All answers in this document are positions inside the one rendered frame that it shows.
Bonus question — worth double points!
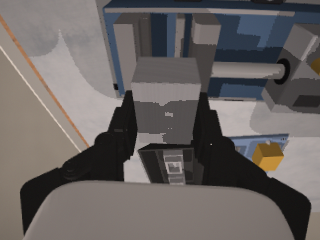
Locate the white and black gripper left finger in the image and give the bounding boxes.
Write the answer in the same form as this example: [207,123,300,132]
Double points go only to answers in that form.
[20,90,138,236]

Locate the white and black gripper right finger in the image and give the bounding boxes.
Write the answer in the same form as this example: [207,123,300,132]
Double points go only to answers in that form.
[193,92,311,240]

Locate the yellow-brown block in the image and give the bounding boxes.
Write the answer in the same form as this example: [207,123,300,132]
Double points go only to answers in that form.
[252,143,284,171]

